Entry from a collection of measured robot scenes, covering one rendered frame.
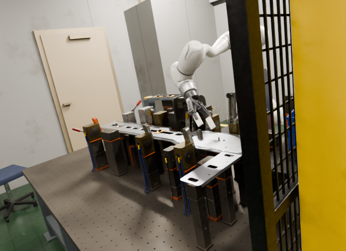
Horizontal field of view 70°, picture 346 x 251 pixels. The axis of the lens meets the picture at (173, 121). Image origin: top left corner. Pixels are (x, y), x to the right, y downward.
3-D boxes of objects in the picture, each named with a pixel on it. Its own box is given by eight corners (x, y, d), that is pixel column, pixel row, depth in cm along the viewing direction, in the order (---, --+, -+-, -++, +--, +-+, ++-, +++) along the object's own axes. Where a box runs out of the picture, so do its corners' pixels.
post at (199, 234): (195, 247, 99) (185, 183, 92) (203, 239, 103) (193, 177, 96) (205, 253, 96) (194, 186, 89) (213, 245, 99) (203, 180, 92)
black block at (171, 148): (167, 201, 136) (157, 151, 129) (179, 193, 142) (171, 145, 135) (174, 204, 132) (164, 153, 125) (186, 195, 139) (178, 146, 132)
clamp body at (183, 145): (179, 213, 123) (167, 148, 115) (194, 201, 131) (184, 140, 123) (189, 218, 119) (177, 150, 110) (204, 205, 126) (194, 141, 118)
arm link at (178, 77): (174, 93, 140) (182, 77, 129) (164, 72, 146) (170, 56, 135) (191, 90, 144) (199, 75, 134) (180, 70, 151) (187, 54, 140)
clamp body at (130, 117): (130, 153, 222) (121, 113, 213) (140, 148, 229) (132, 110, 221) (135, 154, 216) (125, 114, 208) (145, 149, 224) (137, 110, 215)
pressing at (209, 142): (93, 129, 205) (92, 127, 205) (116, 122, 220) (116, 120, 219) (242, 157, 106) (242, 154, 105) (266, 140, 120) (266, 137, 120)
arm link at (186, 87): (196, 83, 139) (201, 91, 137) (184, 92, 143) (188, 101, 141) (187, 78, 132) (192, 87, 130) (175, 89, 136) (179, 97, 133)
